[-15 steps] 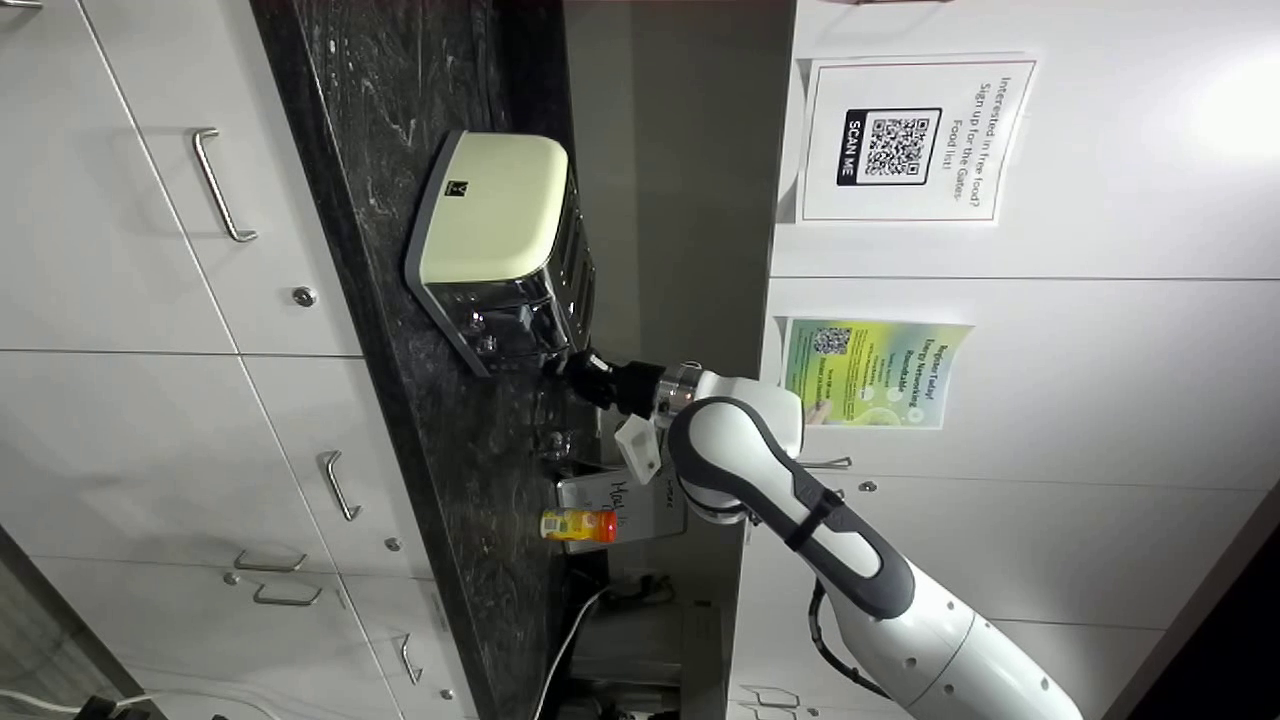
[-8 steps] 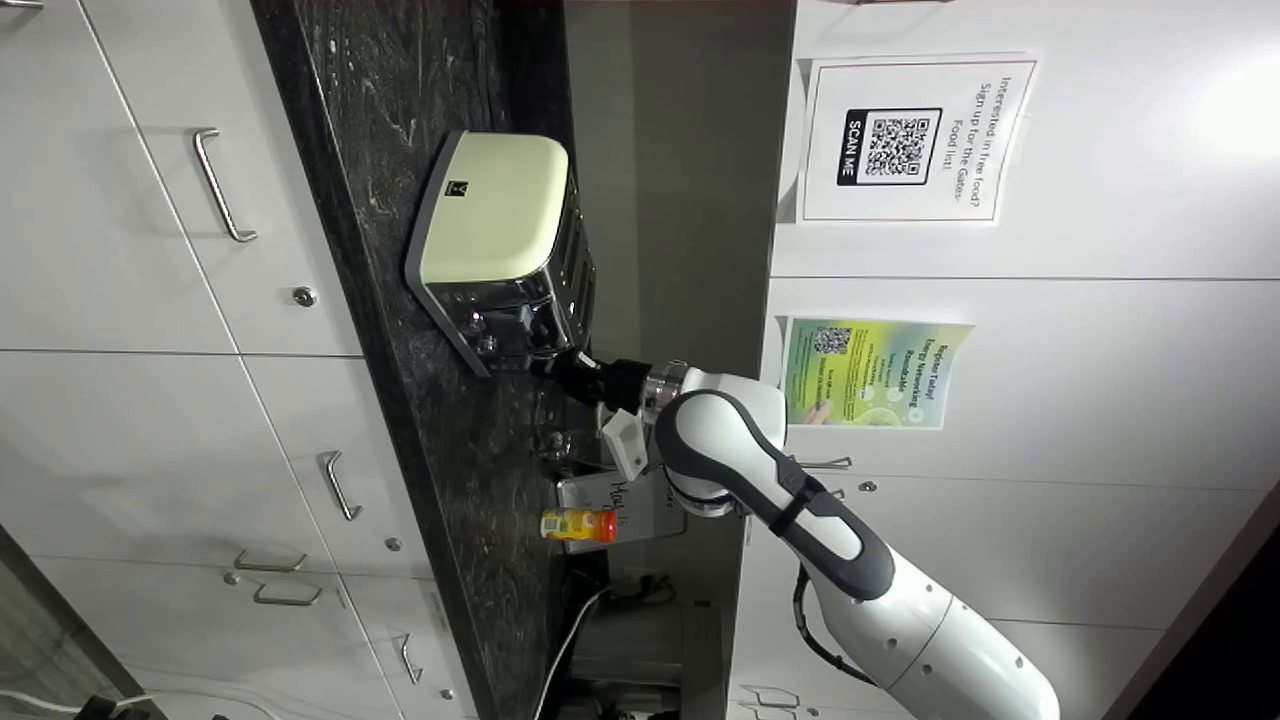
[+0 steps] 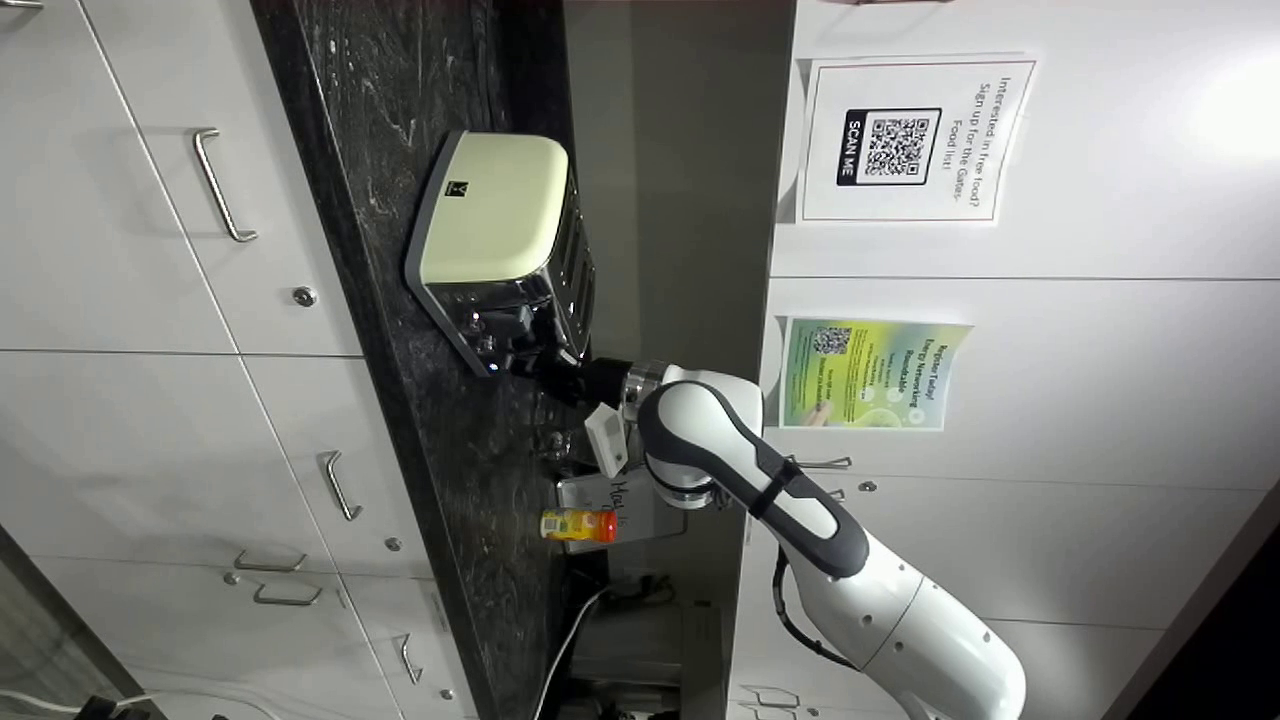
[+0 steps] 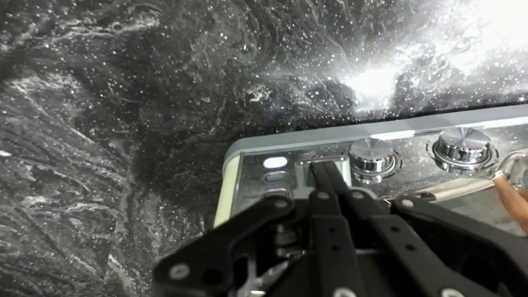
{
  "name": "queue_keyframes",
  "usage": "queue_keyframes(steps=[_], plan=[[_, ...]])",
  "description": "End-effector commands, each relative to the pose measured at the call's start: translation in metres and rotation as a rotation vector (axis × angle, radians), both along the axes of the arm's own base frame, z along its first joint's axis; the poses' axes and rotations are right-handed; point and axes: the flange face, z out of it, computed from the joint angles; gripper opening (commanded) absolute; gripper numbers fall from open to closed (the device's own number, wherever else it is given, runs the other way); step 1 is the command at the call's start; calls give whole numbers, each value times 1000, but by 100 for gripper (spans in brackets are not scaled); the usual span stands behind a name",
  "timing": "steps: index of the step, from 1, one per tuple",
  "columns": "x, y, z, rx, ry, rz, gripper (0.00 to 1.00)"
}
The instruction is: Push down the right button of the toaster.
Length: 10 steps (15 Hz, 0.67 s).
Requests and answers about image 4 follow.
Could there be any cream and chrome toaster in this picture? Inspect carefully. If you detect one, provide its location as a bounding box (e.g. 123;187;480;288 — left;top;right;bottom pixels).
211;102;528;237

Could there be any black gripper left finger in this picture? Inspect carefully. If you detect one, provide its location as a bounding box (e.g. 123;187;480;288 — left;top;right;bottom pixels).
152;159;353;297

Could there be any chrome toaster knob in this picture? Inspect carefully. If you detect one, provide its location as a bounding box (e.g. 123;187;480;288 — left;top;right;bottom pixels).
427;126;501;176
348;136;404;186

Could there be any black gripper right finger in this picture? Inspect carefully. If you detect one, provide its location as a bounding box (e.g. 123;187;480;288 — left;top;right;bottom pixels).
323;159;528;297

